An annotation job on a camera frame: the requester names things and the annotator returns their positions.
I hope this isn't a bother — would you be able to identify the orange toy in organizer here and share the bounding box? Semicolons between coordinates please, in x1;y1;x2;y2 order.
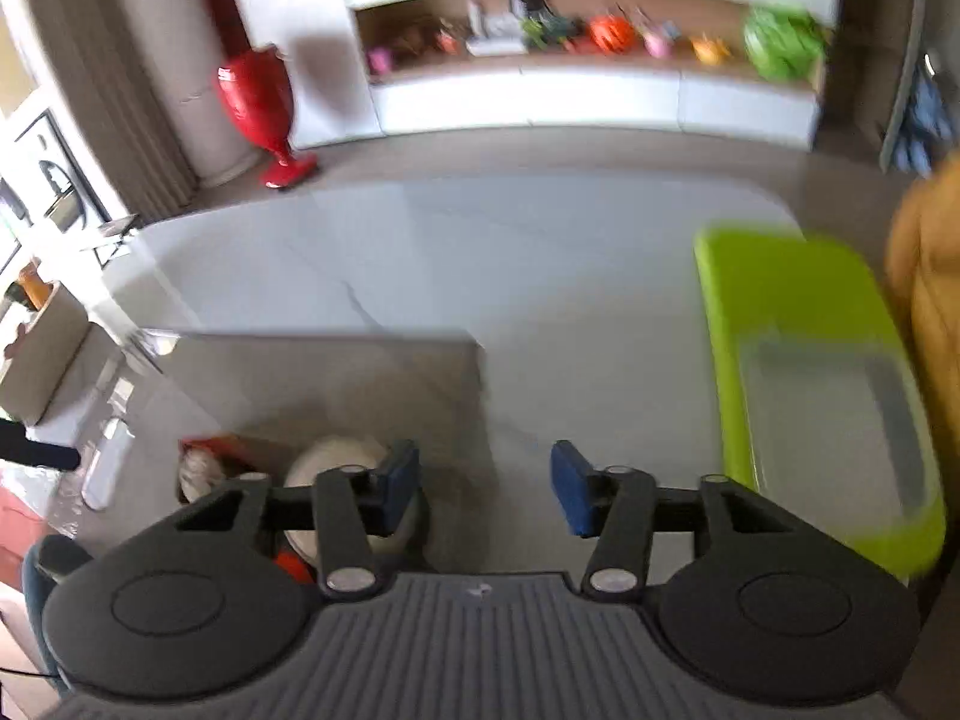
16;259;53;310

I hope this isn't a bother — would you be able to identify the red orange plush duck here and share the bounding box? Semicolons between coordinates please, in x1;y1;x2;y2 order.
274;550;316;587

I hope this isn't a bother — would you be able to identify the white router box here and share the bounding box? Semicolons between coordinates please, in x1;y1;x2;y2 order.
466;0;529;57

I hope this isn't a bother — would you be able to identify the yellow toy pot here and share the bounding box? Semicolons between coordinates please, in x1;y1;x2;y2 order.
688;34;732;67

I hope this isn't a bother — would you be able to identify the orange pumpkin toy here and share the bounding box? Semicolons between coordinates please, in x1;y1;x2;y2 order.
587;13;638;55

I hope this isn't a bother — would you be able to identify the pink small cup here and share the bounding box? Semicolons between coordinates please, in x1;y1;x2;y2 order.
366;47;394;78

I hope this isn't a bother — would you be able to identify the red floor vase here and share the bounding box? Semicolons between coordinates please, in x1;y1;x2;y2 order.
215;44;319;190

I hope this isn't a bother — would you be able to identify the pink toy cup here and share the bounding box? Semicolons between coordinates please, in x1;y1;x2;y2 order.
640;23;680;60

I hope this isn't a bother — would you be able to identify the crochet doll green dress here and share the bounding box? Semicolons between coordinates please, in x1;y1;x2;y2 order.
178;436;254;504

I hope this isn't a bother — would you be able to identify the round beige zipper pouch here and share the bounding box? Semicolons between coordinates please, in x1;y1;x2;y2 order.
285;437;431;572

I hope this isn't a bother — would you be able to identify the green plastic bag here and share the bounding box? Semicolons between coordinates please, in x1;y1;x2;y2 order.
742;7;830;82

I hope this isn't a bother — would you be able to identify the blue robot figurine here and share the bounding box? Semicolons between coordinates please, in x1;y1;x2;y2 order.
892;52;958;177

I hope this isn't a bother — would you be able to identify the green bin lid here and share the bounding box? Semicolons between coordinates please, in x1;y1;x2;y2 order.
693;226;947;580

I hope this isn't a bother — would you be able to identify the yellow cushioned chair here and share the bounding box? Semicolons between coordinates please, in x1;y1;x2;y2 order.
885;154;958;484

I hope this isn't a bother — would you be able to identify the cream rectangular desk organizer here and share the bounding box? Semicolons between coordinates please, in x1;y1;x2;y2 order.
0;283;91;426

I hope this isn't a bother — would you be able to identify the green toy tractor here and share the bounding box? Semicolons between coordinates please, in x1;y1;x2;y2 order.
521;11;586;50

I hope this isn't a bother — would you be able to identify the smoky transparent storage bin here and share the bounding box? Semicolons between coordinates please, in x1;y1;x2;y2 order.
76;330;496;572

